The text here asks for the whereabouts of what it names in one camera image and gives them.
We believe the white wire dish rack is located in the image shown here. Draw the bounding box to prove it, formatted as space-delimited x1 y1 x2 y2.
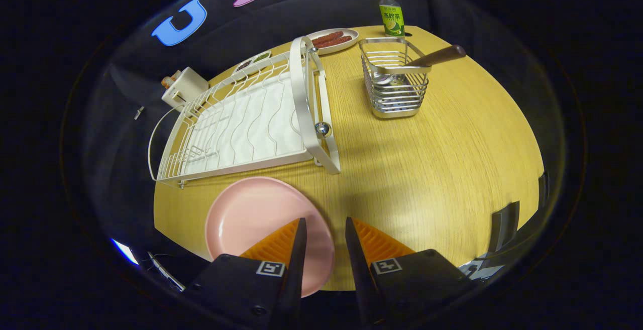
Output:
148 36 341 189

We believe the cream plate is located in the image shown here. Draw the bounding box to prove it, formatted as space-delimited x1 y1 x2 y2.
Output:
305 29 360 55

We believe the computer monitor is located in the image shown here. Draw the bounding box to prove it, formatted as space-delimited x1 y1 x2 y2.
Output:
112 239 139 265

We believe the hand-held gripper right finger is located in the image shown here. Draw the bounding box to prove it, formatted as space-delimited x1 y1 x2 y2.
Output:
345 216 475 328

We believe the metal spoon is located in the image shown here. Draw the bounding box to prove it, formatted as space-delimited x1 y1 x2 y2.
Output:
374 44 467 87

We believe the dark grey furniture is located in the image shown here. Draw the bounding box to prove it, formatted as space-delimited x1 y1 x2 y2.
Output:
490 201 520 253

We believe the white divided condiment dish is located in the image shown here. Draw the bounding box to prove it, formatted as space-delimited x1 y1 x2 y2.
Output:
234 50 272 75

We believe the green tea bottle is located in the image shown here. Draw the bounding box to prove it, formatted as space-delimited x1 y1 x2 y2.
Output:
379 0 405 37

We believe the brown meat patty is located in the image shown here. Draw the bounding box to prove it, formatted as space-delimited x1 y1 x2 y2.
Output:
311 31 345 45
315 35 353 49

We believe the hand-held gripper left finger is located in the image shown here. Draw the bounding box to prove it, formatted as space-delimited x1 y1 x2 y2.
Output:
182 217 308 330

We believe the metal wire basket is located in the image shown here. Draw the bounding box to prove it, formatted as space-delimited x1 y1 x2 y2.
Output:
359 37 432 119

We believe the pink plate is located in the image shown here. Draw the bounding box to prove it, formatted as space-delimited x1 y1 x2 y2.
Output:
205 176 336 298

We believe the white toaster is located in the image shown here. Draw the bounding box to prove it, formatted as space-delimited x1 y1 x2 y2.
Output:
161 67 209 112

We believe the white drip tray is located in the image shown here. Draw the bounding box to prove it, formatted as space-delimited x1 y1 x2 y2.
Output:
183 86 307 170

